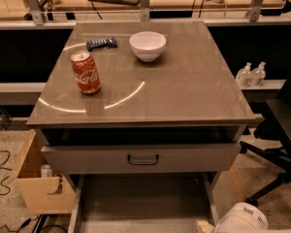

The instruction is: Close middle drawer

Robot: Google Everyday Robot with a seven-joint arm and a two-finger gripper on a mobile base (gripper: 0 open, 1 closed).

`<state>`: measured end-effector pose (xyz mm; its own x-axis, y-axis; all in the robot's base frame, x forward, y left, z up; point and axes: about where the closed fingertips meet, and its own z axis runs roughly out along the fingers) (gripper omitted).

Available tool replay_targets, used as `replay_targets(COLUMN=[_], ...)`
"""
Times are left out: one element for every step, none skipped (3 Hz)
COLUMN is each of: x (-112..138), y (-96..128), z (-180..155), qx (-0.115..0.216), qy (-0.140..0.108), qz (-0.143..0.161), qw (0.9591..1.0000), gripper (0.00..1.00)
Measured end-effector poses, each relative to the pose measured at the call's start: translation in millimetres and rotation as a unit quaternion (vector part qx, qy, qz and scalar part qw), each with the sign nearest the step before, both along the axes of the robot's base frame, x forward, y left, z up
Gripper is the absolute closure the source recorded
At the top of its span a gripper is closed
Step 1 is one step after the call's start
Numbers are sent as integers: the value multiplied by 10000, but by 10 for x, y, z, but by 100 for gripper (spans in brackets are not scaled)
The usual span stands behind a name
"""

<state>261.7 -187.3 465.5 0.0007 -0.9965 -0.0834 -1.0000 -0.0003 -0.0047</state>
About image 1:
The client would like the grey drawer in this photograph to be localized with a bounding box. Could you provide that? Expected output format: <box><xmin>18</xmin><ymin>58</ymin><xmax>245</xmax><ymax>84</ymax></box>
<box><xmin>42</xmin><ymin>143</ymin><xmax>240</xmax><ymax>174</ymax></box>
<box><xmin>68</xmin><ymin>173</ymin><xmax>219</xmax><ymax>233</ymax></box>

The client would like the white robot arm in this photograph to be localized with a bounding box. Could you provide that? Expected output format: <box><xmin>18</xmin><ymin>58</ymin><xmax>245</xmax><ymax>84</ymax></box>
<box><xmin>197</xmin><ymin>202</ymin><xmax>291</xmax><ymax>233</ymax></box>

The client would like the grey drawer cabinet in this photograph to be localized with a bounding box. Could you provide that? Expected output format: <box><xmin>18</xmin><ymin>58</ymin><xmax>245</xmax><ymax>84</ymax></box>
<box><xmin>26</xmin><ymin>19</ymin><xmax>256</xmax><ymax>233</ymax></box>

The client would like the white ceramic bowl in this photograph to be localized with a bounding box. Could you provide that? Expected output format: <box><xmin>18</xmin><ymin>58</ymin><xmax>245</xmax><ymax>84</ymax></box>
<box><xmin>129</xmin><ymin>31</ymin><xmax>167</xmax><ymax>62</ymax></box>

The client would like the red cola can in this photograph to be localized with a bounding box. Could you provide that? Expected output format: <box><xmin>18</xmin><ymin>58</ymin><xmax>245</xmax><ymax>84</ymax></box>
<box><xmin>71</xmin><ymin>50</ymin><xmax>101</xmax><ymax>94</ymax></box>

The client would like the blue snack bar wrapper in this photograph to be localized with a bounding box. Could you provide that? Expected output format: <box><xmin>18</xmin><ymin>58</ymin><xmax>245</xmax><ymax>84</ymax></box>
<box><xmin>85</xmin><ymin>37</ymin><xmax>117</xmax><ymax>51</ymax></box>

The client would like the right clear sanitizer bottle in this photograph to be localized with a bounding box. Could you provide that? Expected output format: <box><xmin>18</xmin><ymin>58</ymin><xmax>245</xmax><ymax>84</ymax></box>
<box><xmin>250</xmin><ymin>62</ymin><xmax>266</xmax><ymax>86</ymax></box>

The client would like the small white bottle in box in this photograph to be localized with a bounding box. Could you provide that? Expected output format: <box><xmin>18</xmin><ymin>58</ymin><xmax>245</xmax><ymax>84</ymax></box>
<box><xmin>41</xmin><ymin>164</ymin><xmax>53</xmax><ymax>178</ymax></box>

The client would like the cardboard box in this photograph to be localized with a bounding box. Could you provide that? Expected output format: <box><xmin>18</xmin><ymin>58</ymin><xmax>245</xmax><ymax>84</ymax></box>
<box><xmin>5</xmin><ymin>130</ymin><xmax>76</xmax><ymax>215</ymax></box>

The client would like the black office chair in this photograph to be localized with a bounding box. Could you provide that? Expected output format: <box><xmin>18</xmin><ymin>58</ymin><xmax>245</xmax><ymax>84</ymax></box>
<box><xmin>240</xmin><ymin>73</ymin><xmax>291</xmax><ymax>206</ymax></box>

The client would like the middle metal frame post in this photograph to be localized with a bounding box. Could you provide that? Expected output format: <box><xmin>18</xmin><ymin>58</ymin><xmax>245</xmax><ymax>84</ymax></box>
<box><xmin>140</xmin><ymin>0</ymin><xmax>149</xmax><ymax>22</ymax></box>

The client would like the metal frame post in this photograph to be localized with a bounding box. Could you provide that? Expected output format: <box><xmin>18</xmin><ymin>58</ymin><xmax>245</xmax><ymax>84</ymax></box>
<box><xmin>245</xmin><ymin>0</ymin><xmax>264</xmax><ymax>22</ymax></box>
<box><xmin>25</xmin><ymin>0</ymin><xmax>45</xmax><ymax>25</ymax></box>
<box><xmin>140</xmin><ymin>0</ymin><xmax>149</xmax><ymax>22</ymax></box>

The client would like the right metal frame post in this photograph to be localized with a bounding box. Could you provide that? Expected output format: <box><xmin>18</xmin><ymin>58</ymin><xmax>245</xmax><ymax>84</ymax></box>
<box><xmin>245</xmin><ymin>0</ymin><xmax>264</xmax><ymax>22</ymax></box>

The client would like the black floor cable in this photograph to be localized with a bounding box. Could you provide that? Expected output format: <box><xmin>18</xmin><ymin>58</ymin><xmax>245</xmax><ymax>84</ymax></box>
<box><xmin>0</xmin><ymin>146</ymin><xmax>69</xmax><ymax>233</ymax></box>

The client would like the left metal frame post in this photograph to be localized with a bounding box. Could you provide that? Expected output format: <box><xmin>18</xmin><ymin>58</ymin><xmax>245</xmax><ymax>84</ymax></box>
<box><xmin>25</xmin><ymin>0</ymin><xmax>45</xmax><ymax>25</ymax></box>

